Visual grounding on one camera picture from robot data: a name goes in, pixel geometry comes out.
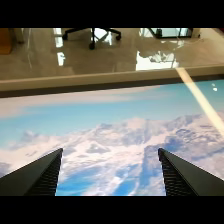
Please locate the black office chair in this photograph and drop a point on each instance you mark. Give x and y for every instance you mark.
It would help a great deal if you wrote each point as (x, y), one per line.
(92, 35)

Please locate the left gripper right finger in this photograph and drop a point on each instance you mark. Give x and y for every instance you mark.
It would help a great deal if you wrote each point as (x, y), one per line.
(186, 176)

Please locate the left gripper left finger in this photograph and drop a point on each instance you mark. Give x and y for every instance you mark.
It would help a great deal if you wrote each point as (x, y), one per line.
(35, 176)

